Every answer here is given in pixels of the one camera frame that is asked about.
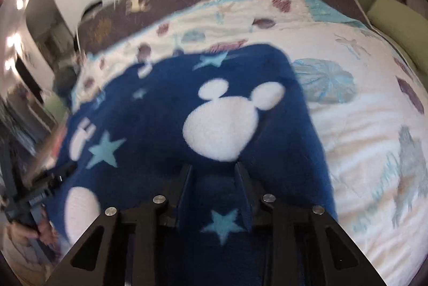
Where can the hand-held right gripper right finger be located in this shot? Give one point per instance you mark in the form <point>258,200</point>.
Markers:
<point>241,195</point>

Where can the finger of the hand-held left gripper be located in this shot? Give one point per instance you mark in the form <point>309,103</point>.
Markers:
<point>58,179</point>

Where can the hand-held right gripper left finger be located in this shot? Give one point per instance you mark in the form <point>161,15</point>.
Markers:
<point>186,195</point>

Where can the blue star-print fleece robe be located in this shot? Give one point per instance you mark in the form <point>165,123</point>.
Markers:
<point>160,98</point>

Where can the pile of grey blue clothes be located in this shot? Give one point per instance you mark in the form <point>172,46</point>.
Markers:
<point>65,83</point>

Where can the person's left hand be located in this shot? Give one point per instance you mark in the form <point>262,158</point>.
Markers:
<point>40,234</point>

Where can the small green cushion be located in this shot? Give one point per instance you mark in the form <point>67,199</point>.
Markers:
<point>57,107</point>

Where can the white shell-print quilt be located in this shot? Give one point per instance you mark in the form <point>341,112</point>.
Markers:
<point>354,139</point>

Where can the large green pillow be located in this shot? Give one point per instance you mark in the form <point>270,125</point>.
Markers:
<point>401,28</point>

